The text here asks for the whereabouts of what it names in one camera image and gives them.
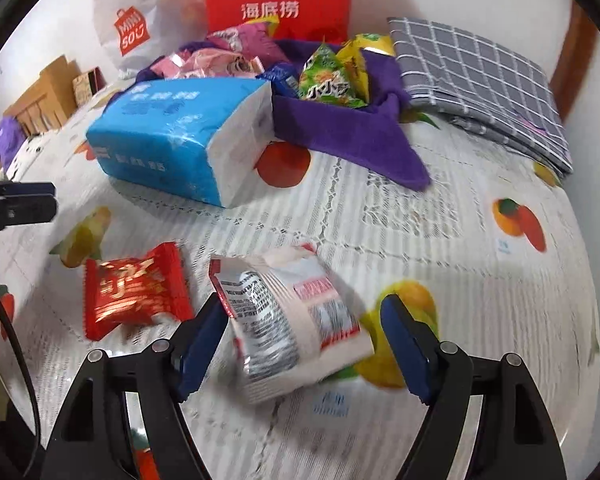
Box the magenta snack packet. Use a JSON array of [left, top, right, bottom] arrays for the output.
[[206, 22, 293, 68]]

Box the green snack packet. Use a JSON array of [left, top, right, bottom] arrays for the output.
[[298, 42, 368, 109]]

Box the wooden furniture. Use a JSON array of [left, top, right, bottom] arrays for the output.
[[2, 55, 81, 136]]

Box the white plastic bag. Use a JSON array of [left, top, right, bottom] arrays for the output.
[[91, 0, 210, 80]]

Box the purple plush toy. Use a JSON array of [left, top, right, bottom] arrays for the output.
[[0, 116, 26, 171]]

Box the brown wooden frame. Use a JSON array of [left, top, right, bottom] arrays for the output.
[[550, 0, 597, 121]]

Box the patterned cardboard box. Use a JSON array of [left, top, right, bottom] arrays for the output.
[[71, 67, 103, 108]]

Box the black cable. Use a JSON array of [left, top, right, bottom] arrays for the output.
[[0, 115, 43, 466]]

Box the red paper bag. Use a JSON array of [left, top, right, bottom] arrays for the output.
[[200, 0, 355, 45]]

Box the blue tissue pack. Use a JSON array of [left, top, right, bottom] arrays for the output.
[[85, 77, 274, 209]]

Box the fruit print table cover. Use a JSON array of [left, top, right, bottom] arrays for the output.
[[0, 62, 600, 480]]

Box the white and red snack packet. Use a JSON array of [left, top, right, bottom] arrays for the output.
[[208, 241, 376, 406]]

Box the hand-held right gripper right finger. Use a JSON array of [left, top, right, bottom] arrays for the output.
[[379, 294, 569, 480]]

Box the small blue packet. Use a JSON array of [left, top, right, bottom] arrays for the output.
[[256, 62, 301, 97]]

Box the yellow triangular snack packet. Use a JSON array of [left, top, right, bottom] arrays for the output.
[[336, 40, 371, 103]]

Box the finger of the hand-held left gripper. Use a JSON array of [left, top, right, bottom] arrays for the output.
[[0, 182, 58, 234]]

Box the purple towel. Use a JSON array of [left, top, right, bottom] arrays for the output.
[[135, 38, 432, 192]]

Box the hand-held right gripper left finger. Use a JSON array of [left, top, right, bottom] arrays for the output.
[[39, 292, 229, 480]]

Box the grey plaid folded cloth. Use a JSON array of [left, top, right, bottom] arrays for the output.
[[386, 16, 574, 177]]

